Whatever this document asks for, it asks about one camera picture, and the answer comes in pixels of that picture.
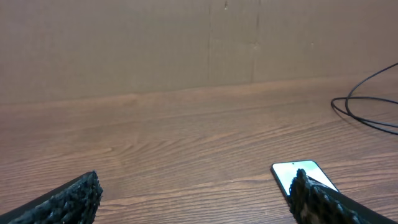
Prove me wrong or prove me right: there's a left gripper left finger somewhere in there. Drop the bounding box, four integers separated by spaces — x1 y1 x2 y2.
1 171 103 224

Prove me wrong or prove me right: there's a Galaxy S24+ smartphone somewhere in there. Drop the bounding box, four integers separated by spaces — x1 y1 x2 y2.
270 159 340 206

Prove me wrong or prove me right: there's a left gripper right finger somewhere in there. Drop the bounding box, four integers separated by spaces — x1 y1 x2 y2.
288 169 395 224

